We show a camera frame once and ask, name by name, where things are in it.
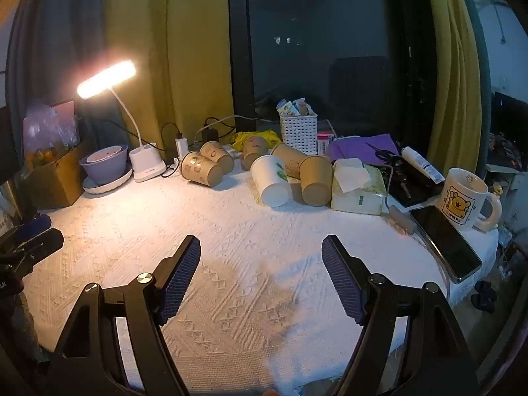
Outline tissue pack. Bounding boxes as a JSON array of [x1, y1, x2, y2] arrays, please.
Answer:
[[331, 159, 388, 216]]

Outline small pink white box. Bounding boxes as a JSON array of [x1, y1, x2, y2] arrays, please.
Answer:
[[317, 132, 336, 155]]

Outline clear plastic bag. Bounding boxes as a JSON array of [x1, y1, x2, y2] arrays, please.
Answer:
[[22, 101, 81, 166]]

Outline white plastic basket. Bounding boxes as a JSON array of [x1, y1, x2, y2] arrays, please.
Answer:
[[280, 111, 318, 155]]

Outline black window frame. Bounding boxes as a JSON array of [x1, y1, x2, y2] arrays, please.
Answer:
[[228, 0, 430, 154]]

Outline white textured tablecloth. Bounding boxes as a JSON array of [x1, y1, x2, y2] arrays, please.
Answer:
[[22, 142, 500, 396]]

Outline black scissors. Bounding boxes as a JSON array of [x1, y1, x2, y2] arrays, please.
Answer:
[[365, 140, 403, 166]]

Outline cardboard box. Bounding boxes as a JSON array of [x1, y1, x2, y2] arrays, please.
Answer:
[[25, 140, 89, 211]]

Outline white desk lamp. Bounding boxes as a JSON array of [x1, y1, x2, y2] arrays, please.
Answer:
[[76, 60, 166, 183]]

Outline black smartphone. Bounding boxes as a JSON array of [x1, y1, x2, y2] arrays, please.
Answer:
[[409, 205, 483, 284]]

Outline white paper cup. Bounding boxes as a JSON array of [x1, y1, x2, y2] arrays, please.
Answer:
[[250, 154, 293, 208]]

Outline white green packet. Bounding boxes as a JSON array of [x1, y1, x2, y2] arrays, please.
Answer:
[[276, 100, 300, 118]]

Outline dark slipper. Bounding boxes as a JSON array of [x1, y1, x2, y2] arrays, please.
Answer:
[[474, 280, 498, 313]]

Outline purple cloth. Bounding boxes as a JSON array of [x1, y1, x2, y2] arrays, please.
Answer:
[[328, 134, 403, 164]]

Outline cream cartoon mug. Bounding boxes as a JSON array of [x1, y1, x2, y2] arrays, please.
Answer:
[[441, 168, 503, 232]]

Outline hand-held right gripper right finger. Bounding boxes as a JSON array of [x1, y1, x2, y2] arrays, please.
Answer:
[[321, 234, 481, 396]]

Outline grey curtain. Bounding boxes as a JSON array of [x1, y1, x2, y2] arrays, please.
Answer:
[[6, 0, 109, 133]]

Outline yellow curtain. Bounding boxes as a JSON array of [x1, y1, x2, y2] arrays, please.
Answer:
[[418, 0, 484, 174], [103, 0, 232, 149]]

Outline yellow cloth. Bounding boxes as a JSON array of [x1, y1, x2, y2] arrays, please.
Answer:
[[231, 130, 282, 151]]

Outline purple bowl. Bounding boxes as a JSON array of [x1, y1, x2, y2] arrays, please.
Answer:
[[80, 144, 129, 185]]

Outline white tube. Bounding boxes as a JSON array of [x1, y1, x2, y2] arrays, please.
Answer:
[[401, 146, 445, 183]]

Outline white plate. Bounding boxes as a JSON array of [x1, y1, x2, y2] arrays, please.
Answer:
[[82, 163, 133, 195]]

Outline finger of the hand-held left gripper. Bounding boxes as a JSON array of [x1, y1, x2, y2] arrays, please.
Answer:
[[8, 214, 52, 238], [0, 228, 65, 274]]

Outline brown paper cup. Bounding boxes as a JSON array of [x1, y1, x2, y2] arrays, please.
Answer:
[[299, 154, 334, 207], [200, 141, 235, 174], [270, 143, 310, 180], [181, 151, 223, 187], [241, 135, 270, 171]]

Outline black wallet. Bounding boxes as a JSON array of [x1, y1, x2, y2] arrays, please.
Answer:
[[388, 165, 445, 208]]

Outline white cable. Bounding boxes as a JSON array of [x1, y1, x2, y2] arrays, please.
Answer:
[[194, 115, 282, 138]]

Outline black monitor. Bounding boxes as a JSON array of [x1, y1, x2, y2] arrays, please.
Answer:
[[493, 91, 528, 139]]

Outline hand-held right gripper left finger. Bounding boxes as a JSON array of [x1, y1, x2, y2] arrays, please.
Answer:
[[39, 235, 201, 396]]

